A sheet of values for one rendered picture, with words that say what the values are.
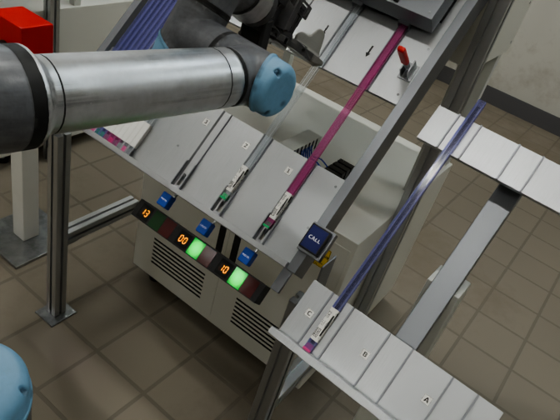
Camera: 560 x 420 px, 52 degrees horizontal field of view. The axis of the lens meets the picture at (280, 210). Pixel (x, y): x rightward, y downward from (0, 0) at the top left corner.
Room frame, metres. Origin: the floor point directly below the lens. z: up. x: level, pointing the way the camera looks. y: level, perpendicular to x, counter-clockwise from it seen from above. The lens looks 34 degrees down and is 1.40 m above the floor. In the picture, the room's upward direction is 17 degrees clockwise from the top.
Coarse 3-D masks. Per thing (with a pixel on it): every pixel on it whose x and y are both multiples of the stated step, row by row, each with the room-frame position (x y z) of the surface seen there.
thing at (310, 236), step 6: (312, 228) 0.84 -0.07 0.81; (318, 228) 0.84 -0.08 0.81; (312, 234) 0.83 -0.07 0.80; (318, 234) 0.83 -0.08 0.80; (324, 234) 0.83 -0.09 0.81; (306, 240) 0.83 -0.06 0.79; (312, 240) 0.82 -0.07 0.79; (318, 240) 0.82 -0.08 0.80; (324, 240) 0.82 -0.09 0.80; (306, 246) 0.82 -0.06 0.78; (312, 246) 0.82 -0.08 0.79; (318, 246) 0.82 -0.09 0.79
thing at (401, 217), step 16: (480, 112) 0.93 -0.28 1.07; (464, 128) 0.90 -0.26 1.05; (448, 144) 0.88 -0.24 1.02; (432, 176) 0.84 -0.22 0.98; (416, 192) 0.82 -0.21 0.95; (400, 224) 0.78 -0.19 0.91; (384, 240) 0.76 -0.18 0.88; (368, 256) 0.74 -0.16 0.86; (352, 288) 0.70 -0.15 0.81; (336, 304) 0.68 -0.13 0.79
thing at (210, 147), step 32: (160, 128) 1.07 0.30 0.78; (192, 128) 1.06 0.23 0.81; (224, 128) 1.05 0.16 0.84; (160, 160) 1.01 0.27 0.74; (192, 160) 1.01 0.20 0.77; (224, 160) 1.00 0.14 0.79; (256, 160) 0.99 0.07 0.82; (288, 160) 0.99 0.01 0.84; (192, 192) 0.95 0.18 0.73; (256, 192) 0.94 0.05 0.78; (320, 192) 0.93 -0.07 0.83; (256, 224) 0.89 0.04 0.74; (288, 224) 0.89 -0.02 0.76; (288, 256) 0.84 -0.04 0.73
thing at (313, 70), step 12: (348, 24) 1.20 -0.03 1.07; (336, 36) 1.17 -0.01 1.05; (324, 48) 1.16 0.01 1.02; (324, 60) 1.14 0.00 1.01; (312, 72) 1.12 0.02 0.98; (300, 84) 1.10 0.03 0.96; (300, 96) 1.09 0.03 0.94; (288, 108) 1.06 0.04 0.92; (276, 120) 1.04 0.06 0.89; (264, 144) 1.01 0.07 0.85; (252, 156) 0.99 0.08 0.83; (228, 192) 0.94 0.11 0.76
